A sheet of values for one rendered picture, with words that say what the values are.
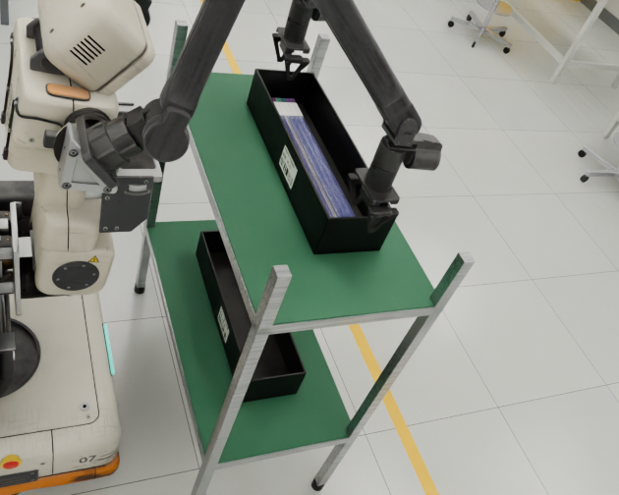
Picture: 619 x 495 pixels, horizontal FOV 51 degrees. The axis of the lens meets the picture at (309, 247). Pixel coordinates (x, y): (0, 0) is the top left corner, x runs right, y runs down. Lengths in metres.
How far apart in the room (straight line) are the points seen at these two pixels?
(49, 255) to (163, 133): 0.51
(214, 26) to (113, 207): 0.50
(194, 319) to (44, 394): 0.46
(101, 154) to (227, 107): 0.70
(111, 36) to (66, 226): 0.46
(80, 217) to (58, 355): 0.62
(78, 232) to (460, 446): 1.61
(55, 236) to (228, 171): 0.42
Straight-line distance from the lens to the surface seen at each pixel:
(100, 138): 1.17
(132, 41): 1.24
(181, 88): 1.14
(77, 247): 1.54
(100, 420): 1.90
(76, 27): 1.22
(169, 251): 2.20
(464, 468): 2.50
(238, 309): 2.07
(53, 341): 2.04
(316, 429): 1.91
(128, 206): 1.43
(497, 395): 2.76
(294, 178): 1.54
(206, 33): 1.11
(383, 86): 1.22
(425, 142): 1.32
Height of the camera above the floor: 1.94
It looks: 42 degrees down
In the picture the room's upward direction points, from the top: 22 degrees clockwise
